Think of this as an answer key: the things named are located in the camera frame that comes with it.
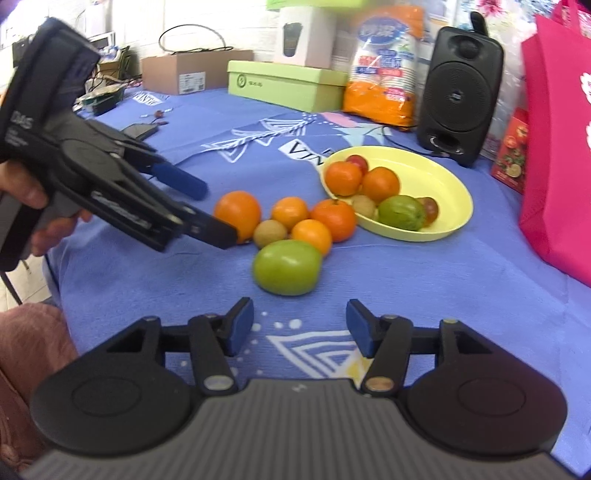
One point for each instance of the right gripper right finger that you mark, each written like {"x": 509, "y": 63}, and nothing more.
{"x": 457, "y": 388}

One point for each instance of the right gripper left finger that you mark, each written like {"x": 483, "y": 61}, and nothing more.
{"x": 139, "y": 388}

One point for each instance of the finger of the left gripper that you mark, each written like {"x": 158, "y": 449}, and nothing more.
{"x": 208, "y": 229}
{"x": 179, "y": 180}

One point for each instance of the red cherry tomato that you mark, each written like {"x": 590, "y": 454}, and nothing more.
{"x": 359, "y": 161}

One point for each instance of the green tomato fruit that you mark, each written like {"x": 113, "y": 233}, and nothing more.
{"x": 403, "y": 212}

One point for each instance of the person's left hand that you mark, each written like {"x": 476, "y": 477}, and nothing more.
{"x": 19, "y": 183}

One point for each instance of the large orange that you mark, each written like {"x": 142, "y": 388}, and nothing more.
{"x": 241, "y": 210}

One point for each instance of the black smartphone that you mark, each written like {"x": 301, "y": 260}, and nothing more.
{"x": 140, "y": 131}

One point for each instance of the brown kiwi on table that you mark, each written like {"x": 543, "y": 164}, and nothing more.
{"x": 268, "y": 232}

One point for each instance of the small orange mandarin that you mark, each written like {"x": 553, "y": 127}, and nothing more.
{"x": 289, "y": 211}

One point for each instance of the light green apple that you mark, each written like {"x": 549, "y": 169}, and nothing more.
{"x": 287, "y": 268}

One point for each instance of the orange tangerine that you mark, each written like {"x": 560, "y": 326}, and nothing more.
{"x": 314, "y": 233}

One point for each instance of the person's pink clothed leg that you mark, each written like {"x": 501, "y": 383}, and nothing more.
{"x": 35, "y": 343}

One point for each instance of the brown cardboard box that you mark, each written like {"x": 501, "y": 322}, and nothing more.
{"x": 187, "y": 73}

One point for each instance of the light green shoe box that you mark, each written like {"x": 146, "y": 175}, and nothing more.
{"x": 300, "y": 88}

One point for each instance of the brown kiwi fruit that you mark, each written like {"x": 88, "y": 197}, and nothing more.
{"x": 364, "y": 206}

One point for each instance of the orange partly behind finger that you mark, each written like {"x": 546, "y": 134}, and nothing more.
{"x": 380, "y": 184}

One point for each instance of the white cup box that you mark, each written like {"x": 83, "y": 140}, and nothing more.
{"x": 305, "y": 37}

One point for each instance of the dark purple tomato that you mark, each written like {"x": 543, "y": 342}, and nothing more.
{"x": 431, "y": 208}

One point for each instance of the large green box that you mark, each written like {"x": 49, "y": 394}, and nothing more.
{"x": 331, "y": 4}

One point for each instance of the pink tote bag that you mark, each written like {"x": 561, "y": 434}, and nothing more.
{"x": 555, "y": 215}

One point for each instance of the orange paper cup pack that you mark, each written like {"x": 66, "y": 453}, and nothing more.
{"x": 383, "y": 72}

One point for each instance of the yellow plate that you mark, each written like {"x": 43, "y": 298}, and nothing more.
{"x": 420, "y": 177}

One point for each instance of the red fruit carton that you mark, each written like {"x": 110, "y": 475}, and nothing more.
{"x": 509, "y": 166}

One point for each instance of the black speaker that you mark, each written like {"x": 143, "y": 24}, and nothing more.
{"x": 461, "y": 92}

